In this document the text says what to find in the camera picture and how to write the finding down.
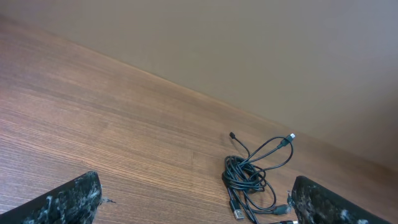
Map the black USB-A cable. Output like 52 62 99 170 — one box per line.
221 155 299 224

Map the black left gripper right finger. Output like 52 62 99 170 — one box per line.
290 175 389 224

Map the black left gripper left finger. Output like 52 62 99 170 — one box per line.
1 171 102 224

